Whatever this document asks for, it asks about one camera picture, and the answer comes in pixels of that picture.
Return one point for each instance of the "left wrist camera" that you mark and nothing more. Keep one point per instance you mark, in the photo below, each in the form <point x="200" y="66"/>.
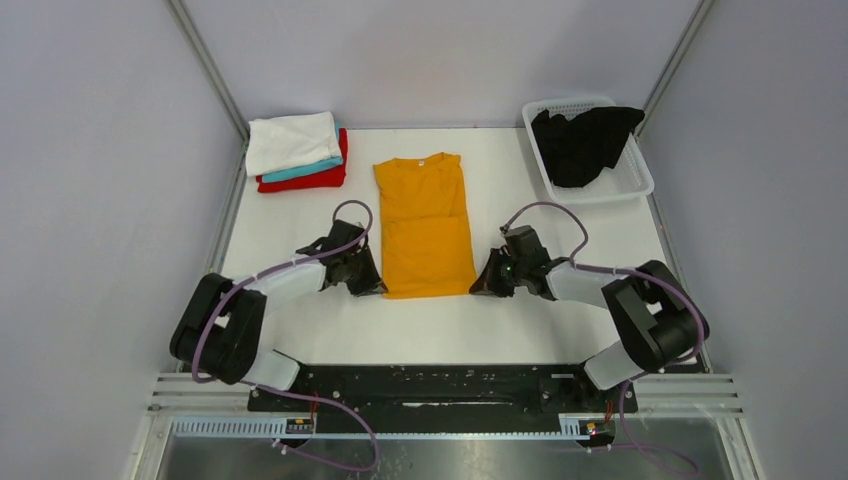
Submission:
<point x="343" y="238"/>

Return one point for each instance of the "white folded t shirt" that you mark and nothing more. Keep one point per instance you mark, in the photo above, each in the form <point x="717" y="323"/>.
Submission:
<point x="289" y="141"/>

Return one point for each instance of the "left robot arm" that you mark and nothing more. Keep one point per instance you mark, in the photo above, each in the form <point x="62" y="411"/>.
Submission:
<point x="221" y="333"/>

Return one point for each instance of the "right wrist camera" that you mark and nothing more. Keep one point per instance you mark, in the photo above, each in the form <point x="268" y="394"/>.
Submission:
<point x="523" y="245"/>

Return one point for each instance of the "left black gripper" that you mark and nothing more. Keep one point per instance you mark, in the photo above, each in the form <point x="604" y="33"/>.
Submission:
<point x="372" y="283"/>

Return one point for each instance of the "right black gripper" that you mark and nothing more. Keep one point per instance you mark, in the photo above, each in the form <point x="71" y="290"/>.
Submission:
<point x="499" y="277"/>

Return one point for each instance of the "black t shirt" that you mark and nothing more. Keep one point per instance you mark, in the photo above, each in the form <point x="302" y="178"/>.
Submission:
<point x="575" y="151"/>

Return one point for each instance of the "right aluminium frame post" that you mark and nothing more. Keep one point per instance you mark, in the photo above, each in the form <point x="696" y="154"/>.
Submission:
<point x="679" y="53"/>

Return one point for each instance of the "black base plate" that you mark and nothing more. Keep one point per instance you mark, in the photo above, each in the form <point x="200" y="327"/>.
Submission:
<point x="447" y="399"/>

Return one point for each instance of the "red folded t shirt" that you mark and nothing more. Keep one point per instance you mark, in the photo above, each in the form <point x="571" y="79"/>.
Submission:
<point x="331" y="177"/>

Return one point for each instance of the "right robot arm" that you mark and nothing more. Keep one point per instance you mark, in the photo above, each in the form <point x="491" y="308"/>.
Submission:
<point x="656" y="321"/>

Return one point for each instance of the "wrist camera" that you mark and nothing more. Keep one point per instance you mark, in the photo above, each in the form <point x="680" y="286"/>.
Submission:
<point x="523" y="245"/>
<point x="343" y="238"/>

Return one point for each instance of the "teal folded t shirt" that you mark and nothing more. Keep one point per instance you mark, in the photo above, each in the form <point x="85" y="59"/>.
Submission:
<point x="310" y="169"/>

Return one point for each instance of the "yellow t shirt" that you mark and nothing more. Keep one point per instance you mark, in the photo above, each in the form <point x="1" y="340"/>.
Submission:
<point x="426" y="246"/>

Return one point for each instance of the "white slotted cable duct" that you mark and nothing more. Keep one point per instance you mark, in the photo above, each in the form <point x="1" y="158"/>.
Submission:
<point x="295" y="428"/>

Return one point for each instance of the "white plastic basket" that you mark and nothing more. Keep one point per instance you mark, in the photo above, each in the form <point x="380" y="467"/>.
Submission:
<point x="630" y="179"/>

